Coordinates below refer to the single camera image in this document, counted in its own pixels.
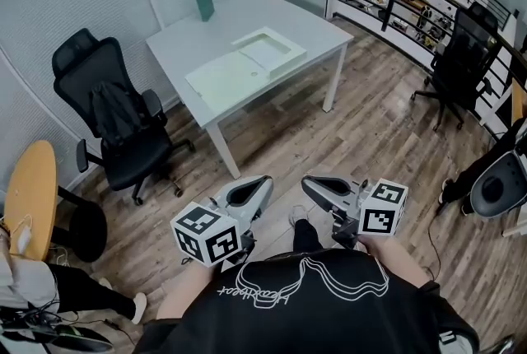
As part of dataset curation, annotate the person's black printed shirt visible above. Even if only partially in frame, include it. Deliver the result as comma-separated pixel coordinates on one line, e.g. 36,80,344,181
135,247,481,354

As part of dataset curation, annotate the tangle of black cables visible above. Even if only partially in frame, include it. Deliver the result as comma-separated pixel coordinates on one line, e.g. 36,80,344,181
0,302,137,350

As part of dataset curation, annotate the person's left forearm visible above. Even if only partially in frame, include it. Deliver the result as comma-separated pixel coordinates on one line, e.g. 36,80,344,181
156,280,207,320

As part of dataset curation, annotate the black jacket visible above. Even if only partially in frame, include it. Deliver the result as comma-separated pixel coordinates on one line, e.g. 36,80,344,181
89,81,146,148

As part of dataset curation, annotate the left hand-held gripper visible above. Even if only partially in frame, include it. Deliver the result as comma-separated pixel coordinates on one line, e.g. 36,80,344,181
170,175,275,268

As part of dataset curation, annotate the round wooden table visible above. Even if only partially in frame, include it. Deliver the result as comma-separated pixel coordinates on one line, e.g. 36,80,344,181
2,140,58,263

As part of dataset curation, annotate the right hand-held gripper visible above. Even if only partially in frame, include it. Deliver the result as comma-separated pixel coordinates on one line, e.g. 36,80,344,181
301,175,409,250

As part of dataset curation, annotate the grey swivel chair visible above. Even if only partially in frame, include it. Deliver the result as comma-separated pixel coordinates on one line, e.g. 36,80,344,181
469,150,527,220

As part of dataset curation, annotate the person's black trouser leg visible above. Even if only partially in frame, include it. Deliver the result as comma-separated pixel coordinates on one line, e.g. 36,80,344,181
291,218,324,253

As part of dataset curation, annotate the black round table base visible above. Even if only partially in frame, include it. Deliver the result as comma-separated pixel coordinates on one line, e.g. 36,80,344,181
56,186,109,263

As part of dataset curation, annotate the white charger with cable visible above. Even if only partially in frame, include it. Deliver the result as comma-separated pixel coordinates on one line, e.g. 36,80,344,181
10,214,35,255

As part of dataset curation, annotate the black mesh office chair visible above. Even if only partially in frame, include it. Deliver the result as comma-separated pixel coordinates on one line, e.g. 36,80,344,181
411,1,506,133
52,27,197,207

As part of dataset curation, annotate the person's white shoe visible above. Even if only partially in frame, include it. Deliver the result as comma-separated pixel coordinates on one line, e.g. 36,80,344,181
287,203,308,226

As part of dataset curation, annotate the white table leg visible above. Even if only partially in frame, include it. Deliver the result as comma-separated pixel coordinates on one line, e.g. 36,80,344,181
205,123,241,179
322,45,347,114

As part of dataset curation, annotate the person's right forearm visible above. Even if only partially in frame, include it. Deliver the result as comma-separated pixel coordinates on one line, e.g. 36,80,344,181
361,235,433,288

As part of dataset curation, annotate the green book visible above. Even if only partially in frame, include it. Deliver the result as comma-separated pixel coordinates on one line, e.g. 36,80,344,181
194,0,217,23

